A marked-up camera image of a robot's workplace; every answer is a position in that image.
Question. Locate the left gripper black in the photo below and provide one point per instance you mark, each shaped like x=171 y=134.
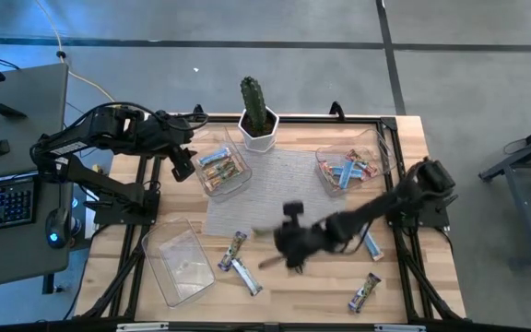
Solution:
x=168 y=136

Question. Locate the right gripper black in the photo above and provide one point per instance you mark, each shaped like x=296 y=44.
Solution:
x=302 y=244

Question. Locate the green snack packet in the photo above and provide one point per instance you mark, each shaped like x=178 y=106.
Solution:
x=214 y=157

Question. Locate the clear plastic bin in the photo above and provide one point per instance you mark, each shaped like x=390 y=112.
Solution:
x=217 y=138
x=178 y=263
x=383 y=159

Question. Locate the purple white granola bar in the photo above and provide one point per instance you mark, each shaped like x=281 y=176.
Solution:
x=247 y=276

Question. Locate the blue granola bar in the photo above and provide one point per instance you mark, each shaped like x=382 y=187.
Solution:
x=358 y=173
x=345 y=181
x=374 y=246

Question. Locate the green red granola bar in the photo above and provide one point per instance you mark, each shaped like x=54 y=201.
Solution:
x=327 y=173
x=362 y=162

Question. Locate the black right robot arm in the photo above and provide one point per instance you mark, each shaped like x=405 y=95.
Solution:
x=385 y=203

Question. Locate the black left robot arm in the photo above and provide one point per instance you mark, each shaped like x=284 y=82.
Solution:
x=104 y=126

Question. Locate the black table clamp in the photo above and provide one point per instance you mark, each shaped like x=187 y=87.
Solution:
x=337 y=110
x=197 y=110

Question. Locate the grey mesh placemat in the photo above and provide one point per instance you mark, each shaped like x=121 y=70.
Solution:
x=270 y=193

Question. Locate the white plant pot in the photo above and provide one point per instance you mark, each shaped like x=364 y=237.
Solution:
x=258 y=144

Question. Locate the green cactus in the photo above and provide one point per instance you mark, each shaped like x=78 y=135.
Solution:
x=252 y=103

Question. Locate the black computer mouse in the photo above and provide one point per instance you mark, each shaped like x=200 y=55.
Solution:
x=58 y=226

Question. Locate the grey desk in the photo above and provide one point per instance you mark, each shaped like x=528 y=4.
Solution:
x=16 y=138

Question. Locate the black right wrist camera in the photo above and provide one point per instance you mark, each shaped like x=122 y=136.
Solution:
x=293 y=208

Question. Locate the silver metal bracket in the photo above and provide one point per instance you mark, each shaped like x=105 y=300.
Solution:
x=399 y=328
x=141 y=327

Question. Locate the dark metal cart frame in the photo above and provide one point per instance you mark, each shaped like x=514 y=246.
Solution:
x=519 y=159

